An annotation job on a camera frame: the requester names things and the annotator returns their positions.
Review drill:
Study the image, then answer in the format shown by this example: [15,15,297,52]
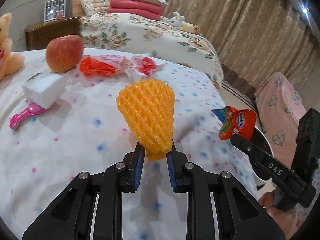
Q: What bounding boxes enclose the orange clear plastic bag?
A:
[79,55,131,77]

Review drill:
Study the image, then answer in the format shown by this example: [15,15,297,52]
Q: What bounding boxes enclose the beige teddy bear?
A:
[0,12,25,81]

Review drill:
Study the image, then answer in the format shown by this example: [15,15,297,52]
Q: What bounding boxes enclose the folded red blanket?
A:
[107,0,163,21]

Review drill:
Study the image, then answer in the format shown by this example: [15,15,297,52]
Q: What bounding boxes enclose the white rabbit plush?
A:
[169,12,185,30]

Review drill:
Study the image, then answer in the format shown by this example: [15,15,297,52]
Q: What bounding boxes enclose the white round trash bin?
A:
[250,127,274,189]

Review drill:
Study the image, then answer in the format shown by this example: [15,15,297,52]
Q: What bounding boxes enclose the red foil snack wrapper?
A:
[212,106,257,140]

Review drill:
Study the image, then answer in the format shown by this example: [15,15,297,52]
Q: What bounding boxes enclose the white dotted bed cover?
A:
[1,50,257,239]

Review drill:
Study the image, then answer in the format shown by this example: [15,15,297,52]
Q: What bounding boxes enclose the wooden nightstand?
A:
[25,17,80,50]

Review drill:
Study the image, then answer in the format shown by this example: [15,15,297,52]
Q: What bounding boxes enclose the red apple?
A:
[46,35,84,73]

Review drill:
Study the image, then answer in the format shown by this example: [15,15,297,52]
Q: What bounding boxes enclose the right hand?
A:
[258,190,299,239]

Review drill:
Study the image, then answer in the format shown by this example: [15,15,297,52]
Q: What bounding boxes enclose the pink toy hairbrush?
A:
[9,101,46,130]

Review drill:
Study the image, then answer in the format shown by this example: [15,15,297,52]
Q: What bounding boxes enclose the black white photo frame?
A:
[43,0,66,22]

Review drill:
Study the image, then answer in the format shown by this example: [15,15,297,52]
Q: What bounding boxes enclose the white foam block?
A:
[22,73,66,109]

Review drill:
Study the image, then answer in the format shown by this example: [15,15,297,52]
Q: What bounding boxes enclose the floral pillow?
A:
[80,0,110,17]

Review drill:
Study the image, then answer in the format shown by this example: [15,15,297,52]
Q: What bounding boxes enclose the yellow bear plush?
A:
[181,22,202,36]

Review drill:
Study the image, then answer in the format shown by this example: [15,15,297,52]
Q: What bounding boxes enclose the pink heart patterned cover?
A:
[254,72,306,167]

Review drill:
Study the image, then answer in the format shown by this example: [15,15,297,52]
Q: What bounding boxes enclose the white red paper wrapper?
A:
[124,54,165,82]

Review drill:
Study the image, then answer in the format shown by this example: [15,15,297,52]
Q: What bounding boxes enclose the beige patterned curtain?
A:
[164,0,319,96]

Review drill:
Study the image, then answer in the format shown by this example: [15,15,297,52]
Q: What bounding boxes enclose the yellow foam fruit net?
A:
[116,79,175,161]

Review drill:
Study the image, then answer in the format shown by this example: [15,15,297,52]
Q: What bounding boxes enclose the floral bed quilt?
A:
[79,12,223,89]

